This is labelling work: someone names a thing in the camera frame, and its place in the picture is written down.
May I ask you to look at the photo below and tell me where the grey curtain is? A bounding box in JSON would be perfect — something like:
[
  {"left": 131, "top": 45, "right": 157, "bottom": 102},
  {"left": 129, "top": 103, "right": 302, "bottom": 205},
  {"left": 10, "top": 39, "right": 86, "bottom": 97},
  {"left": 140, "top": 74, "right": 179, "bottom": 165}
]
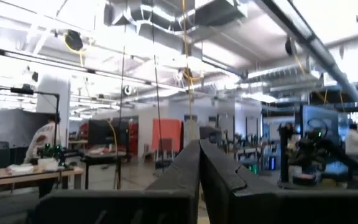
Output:
[{"left": 0, "top": 108, "right": 54, "bottom": 149}]

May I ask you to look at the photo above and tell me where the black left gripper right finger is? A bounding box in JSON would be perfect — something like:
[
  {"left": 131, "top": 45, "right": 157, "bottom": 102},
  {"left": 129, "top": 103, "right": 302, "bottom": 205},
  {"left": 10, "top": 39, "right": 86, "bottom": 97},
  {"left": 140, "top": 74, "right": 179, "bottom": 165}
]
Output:
[{"left": 200, "top": 139, "right": 358, "bottom": 224}]

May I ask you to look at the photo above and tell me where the wooden table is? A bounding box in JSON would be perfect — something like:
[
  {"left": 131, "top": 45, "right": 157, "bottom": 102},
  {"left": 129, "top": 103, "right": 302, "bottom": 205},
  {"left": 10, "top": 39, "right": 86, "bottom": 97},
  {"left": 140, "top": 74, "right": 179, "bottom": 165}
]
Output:
[{"left": 0, "top": 166, "right": 85, "bottom": 200}]

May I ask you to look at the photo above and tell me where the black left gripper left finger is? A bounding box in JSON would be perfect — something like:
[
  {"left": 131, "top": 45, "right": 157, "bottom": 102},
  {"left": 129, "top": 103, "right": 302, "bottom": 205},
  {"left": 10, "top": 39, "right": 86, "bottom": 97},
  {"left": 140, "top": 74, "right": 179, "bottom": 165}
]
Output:
[{"left": 26, "top": 139, "right": 203, "bottom": 224}]

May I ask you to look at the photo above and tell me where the black camera stand frame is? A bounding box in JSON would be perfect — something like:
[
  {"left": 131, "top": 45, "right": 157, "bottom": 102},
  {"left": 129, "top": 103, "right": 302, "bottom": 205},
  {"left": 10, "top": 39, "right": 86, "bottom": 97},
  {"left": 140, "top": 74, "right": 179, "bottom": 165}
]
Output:
[{"left": 9, "top": 86, "right": 61, "bottom": 147}]

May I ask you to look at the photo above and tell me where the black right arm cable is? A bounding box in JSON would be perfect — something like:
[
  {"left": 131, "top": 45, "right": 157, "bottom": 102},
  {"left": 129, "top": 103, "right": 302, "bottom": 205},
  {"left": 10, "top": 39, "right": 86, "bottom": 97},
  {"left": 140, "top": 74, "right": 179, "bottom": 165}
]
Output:
[{"left": 306, "top": 117, "right": 329, "bottom": 139}]

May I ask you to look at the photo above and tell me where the yellow hanging cable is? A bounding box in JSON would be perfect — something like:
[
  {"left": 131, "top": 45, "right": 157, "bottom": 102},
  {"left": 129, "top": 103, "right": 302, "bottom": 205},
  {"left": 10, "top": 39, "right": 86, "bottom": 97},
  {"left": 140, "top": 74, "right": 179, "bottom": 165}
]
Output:
[{"left": 180, "top": 0, "right": 198, "bottom": 142}]

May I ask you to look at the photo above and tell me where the black frame table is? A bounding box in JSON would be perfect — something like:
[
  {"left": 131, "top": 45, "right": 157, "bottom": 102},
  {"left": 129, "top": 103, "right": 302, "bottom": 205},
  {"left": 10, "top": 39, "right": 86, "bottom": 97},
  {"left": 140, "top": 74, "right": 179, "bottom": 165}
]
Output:
[{"left": 81, "top": 151, "right": 127, "bottom": 190}]

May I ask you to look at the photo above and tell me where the person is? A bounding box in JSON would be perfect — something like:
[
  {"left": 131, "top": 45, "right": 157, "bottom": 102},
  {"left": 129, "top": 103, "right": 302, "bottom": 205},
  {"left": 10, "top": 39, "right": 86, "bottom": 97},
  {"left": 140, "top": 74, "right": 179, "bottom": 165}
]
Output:
[
  {"left": 344, "top": 123, "right": 358, "bottom": 156},
  {"left": 23, "top": 114, "right": 62, "bottom": 197}
]

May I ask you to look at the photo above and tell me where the large grey blue monitor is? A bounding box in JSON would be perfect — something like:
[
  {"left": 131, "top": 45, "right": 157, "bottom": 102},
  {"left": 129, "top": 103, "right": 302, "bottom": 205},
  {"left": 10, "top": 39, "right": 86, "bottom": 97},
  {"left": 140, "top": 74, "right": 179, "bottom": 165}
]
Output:
[{"left": 300, "top": 105, "right": 341, "bottom": 147}]

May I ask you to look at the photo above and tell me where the thin black hanging cable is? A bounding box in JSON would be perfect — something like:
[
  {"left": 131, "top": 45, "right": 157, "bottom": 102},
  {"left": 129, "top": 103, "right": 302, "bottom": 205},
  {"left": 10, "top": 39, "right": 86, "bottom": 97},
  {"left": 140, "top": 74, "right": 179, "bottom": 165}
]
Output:
[{"left": 116, "top": 46, "right": 127, "bottom": 189}]

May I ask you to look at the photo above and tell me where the silver ventilation duct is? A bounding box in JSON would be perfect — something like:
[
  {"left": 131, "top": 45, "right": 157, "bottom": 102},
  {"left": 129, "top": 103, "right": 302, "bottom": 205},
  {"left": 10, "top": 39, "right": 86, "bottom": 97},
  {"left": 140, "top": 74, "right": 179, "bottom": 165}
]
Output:
[{"left": 255, "top": 0, "right": 358, "bottom": 106}]

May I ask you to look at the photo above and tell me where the black ceiling cable reel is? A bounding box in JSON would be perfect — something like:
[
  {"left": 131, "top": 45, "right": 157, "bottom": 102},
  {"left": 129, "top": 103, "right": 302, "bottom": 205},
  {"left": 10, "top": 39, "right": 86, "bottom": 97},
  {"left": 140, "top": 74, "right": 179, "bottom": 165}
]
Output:
[
  {"left": 283, "top": 36, "right": 295, "bottom": 57},
  {"left": 63, "top": 29, "right": 85, "bottom": 53}
]

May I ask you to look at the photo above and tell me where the orange cloth partition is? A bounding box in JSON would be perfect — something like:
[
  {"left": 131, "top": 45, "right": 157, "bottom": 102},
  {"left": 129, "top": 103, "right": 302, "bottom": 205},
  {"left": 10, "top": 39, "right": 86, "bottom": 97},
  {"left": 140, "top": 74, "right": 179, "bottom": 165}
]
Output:
[{"left": 151, "top": 118, "right": 184, "bottom": 153}]

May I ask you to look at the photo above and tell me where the white container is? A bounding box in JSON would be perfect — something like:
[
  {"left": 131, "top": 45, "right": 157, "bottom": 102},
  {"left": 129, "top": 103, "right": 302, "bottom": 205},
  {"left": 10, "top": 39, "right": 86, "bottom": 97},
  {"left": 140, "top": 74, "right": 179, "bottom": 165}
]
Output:
[{"left": 37, "top": 157, "right": 60, "bottom": 171}]

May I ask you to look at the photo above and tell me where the black monitor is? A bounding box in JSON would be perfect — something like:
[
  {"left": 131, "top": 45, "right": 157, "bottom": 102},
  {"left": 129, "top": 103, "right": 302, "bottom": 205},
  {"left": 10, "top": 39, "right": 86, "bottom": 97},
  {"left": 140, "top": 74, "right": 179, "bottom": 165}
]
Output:
[{"left": 87, "top": 119, "right": 130, "bottom": 146}]

